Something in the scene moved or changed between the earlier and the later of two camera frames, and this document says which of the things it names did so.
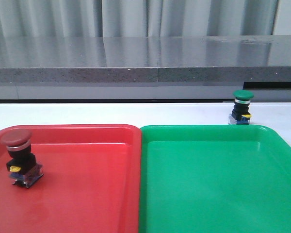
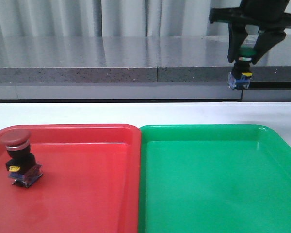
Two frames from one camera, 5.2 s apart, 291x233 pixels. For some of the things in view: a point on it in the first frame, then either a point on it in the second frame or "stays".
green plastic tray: x=218 y=178 stays
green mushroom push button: x=240 y=114 to x=240 y=78
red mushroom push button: x=21 y=162 stays
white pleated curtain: x=133 y=18 stays
